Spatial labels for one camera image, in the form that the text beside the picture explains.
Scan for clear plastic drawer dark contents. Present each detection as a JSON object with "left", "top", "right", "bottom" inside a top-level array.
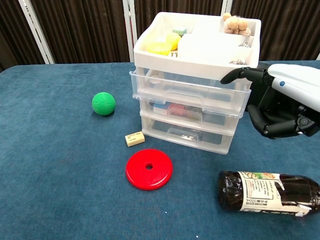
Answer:
[{"left": 141, "top": 116, "right": 236, "bottom": 155}]

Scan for small yellow round cup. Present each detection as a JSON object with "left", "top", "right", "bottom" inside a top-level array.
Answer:
[{"left": 166, "top": 32, "right": 181, "bottom": 50}]

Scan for blue and white box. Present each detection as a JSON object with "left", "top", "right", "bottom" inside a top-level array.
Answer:
[{"left": 152, "top": 101, "right": 171, "bottom": 116}]

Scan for green ball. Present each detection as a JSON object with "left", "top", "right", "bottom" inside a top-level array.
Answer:
[{"left": 91, "top": 91, "right": 117, "bottom": 116}]

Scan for white plastic drawer unit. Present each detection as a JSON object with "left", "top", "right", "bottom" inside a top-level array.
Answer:
[{"left": 133, "top": 11, "right": 262, "bottom": 156}]

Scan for red disc with hole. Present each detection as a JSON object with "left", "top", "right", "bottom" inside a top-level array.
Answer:
[{"left": 125, "top": 148, "right": 174, "bottom": 191}]

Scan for cream rectangular eraser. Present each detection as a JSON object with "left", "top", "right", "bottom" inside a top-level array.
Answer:
[{"left": 124, "top": 130, "right": 146, "bottom": 148}]

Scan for blue table cloth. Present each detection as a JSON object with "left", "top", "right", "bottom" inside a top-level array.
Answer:
[{"left": 0, "top": 59, "right": 320, "bottom": 240}]

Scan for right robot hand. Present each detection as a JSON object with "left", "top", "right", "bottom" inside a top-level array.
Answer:
[{"left": 219, "top": 63, "right": 320, "bottom": 140}]

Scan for white screen frame pole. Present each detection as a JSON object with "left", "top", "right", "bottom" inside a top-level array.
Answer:
[
  {"left": 221, "top": 0, "right": 233, "bottom": 16},
  {"left": 18, "top": 0, "right": 55, "bottom": 65},
  {"left": 122, "top": 0, "right": 140, "bottom": 63}
]

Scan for small silver trinket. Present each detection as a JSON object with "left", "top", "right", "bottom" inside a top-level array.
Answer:
[{"left": 238, "top": 34, "right": 252, "bottom": 48}]

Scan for pale green sponge block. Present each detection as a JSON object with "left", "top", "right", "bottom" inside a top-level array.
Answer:
[{"left": 172, "top": 26, "right": 188, "bottom": 36}]

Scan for dark brown curtain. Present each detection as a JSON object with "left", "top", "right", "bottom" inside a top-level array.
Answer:
[{"left": 0, "top": 0, "right": 320, "bottom": 72}]

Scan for brown tea bottle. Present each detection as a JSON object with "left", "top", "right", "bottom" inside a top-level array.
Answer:
[{"left": 218, "top": 170, "right": 320, "bottom": 219}]

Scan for clear plastic drawer white object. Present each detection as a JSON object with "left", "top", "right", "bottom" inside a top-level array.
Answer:
[{"left": 128, "top": 67, "right": 252, "bottom": 115}]

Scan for pink box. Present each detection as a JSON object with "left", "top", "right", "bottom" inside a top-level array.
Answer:
[{"left": 167, "top": 103, "right": 186, "bottom": 117}]

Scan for black cardboard box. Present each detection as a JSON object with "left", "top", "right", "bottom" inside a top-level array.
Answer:
[{"left": 246, "top": 61, "right": 273, "bottom": 113}]

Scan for beige plush toy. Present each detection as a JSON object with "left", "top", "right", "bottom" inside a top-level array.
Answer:
[{"left": 221, "top": 12, "right": 252, "bottom": 35}]

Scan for clear plastic drawer coloured boxes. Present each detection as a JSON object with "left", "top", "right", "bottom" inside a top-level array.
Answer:
[{"left": 138, "top": 96, "right": 242, "bottom": 130}]

